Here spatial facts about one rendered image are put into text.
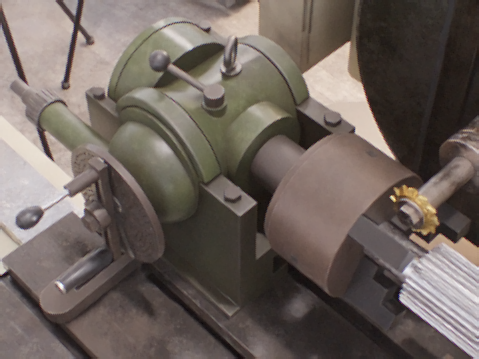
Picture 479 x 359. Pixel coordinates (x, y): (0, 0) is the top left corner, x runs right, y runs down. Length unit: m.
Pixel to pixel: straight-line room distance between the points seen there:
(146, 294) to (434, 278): 0.46
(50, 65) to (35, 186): 1.40
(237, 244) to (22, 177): 0.78
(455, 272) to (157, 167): 0.40
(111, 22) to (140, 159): 2.20
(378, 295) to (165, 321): 0.33
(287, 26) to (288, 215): 0.44
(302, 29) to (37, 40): 2.00
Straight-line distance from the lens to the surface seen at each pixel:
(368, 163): 1.14
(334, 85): 3.12
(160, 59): 1.21
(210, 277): 1.36
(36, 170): 1.91
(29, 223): 1.14
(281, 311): 1.35
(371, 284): 1.19
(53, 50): 3.30
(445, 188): 1.11
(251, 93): 1.25
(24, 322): 1.38
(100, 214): 1.22
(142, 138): 1.21
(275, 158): 1.22
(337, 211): 1.11
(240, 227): 1.19
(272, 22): 1.51
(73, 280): 1.28
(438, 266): 1.12
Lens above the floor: 2.14
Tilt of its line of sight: 49 degrees down
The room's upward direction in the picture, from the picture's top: straight up
